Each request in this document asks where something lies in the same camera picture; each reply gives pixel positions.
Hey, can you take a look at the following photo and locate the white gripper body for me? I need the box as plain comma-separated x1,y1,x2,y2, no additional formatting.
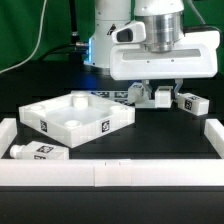
110,21,220,80

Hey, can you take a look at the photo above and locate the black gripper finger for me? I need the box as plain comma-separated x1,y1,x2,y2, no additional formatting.
142,80,153,99
174,79,183,97

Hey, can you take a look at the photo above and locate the white square tabletop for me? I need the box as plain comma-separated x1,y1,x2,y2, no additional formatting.
19,92,135,148

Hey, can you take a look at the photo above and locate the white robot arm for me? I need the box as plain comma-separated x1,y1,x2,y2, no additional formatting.
84,0,221,90

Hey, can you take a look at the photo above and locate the white fiducial tag sheet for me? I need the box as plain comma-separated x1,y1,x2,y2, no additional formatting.
70,89,158,109

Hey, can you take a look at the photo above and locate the white U-shaped obstacle fence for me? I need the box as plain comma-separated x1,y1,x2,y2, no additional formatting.
0,118,224,187

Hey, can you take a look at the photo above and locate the black cable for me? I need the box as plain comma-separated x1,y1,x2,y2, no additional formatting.
38,0,89,61

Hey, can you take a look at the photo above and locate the white cable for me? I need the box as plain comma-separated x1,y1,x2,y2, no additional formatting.
0,0,48,74

